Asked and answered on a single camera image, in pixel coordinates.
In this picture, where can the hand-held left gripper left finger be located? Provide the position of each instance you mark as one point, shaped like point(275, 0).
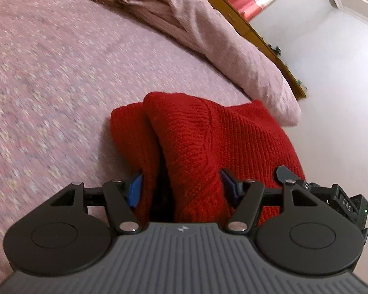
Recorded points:
point(135, 190)

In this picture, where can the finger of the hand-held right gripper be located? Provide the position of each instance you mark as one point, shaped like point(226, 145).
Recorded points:
point(283, 173)

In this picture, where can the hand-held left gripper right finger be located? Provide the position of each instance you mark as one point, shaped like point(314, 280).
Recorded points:
point(231, 185)

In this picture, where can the red knit cardigan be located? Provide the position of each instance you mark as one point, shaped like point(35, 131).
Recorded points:
point(233, 134)

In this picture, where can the small black gadget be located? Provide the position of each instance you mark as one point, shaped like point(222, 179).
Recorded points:
point(277, 50)

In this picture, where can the pink floral bed sheet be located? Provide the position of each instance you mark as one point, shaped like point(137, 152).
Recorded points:
point(49, 82)

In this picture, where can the pink floral quilt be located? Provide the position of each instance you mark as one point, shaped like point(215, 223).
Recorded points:
point(217, 46)

